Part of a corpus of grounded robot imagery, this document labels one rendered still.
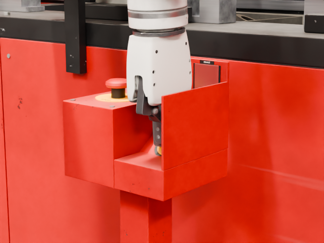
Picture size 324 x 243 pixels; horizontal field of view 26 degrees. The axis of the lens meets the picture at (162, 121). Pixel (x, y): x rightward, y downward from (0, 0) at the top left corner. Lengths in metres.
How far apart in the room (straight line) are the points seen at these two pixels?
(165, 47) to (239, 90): 0.23
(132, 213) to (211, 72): 0.25
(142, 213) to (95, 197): 0.37
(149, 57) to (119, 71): 0.38
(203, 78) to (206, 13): 0.28
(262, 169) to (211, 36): 0.24
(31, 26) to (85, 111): 0.49
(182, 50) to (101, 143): 0.18
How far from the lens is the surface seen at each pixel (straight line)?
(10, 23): 1.56
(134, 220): 1.10
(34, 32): 1.50
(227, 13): 1.35
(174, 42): 0.99
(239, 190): 1.21
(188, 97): 0.99
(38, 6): 1.73
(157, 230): 1.11
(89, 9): 1.47
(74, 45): 1.39
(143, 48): 0.97
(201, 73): 1.09
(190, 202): 1.28
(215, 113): 1.05
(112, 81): 1.08
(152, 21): 0.96
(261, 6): 1.58
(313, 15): 1.17
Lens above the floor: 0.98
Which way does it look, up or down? 12 degrees down
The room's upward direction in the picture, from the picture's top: straight up
